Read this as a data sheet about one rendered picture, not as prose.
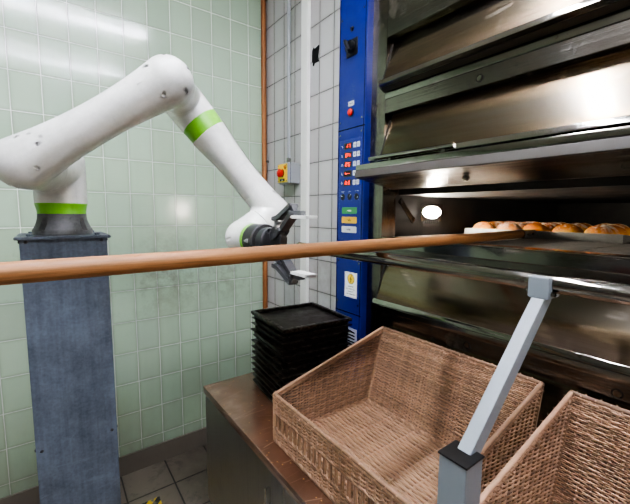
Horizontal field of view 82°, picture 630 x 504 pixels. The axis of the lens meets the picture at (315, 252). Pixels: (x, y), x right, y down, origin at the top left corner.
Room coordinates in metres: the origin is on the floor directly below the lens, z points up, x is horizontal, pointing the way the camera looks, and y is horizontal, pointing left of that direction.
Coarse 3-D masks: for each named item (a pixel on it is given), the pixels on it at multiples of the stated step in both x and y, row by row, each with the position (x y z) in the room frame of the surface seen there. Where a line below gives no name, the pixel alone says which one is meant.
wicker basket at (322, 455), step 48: (384, 336) 1.28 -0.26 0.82; (288, 384) 1.05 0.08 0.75; (336, 384) 1.16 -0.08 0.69; (384, 384) 1.22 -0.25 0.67; (432, 384) 1.08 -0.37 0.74; (480, 384) 0.97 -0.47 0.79; (528, 384) 0.88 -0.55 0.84; (288, 432) 1.05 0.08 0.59; (336, 432) 1.06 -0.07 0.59; (384, 432) 1.05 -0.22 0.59; (432, 432) 1.03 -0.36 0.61; (528, 432) 0.83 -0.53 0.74; (336, 480) 0.78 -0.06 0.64; (384, 480) 0.67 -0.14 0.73; (432, 480) 0.85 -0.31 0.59
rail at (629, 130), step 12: (588, 132) 0.73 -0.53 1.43; (600, 132) 0.71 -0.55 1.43; (612, 132) 0.70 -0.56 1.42; (624, 132) 0.68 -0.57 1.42; (504, 144) 0.86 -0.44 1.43; (516, 144) 0.84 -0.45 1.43; (528, 144) 0.81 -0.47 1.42; (540, 144) 0.79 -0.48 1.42; (552, 144) 0.78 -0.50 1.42; (420, 156) 1.05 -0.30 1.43; (432, 156) 1.02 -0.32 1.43; (444, 156) 0.98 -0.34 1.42; (456, 156) 0.95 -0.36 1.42; (360, 168) 1.24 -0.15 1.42; (372, 168) 1.20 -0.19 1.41
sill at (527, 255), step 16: (464, 256) 1.08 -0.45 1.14; (480, 256) 1.04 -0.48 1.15; (496, 256) 1.00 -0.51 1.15; (512, 256) 0.97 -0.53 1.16; (528, 256) 0.93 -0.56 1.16; (544, 256) 0.90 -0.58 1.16; (560, 256) 0.88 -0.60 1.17; (576, 256) 0.85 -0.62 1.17; (592, 256) 0.82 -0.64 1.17; (608, 256) 0.80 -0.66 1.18; (624, 256) 0.78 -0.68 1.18; (608, 272) 0.80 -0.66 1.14; (624, 272) 0.78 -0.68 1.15
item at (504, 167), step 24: (576, 144) 0.74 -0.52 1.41; (600, 144) 0.71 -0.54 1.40; (624, 144) 0.68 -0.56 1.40; (384, 168) 1.15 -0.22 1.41; (408, 168) 1.08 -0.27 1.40; (432, 168) 1.01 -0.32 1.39; (456, 168) 0.96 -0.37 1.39; (480, 168) 0.93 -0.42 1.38; (504, 168) 0.90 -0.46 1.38; (528, 168) 0.87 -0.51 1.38; (552, 168) 0.85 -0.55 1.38; (576, 168) 0.82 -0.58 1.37; (600, 168) 0.80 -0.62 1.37
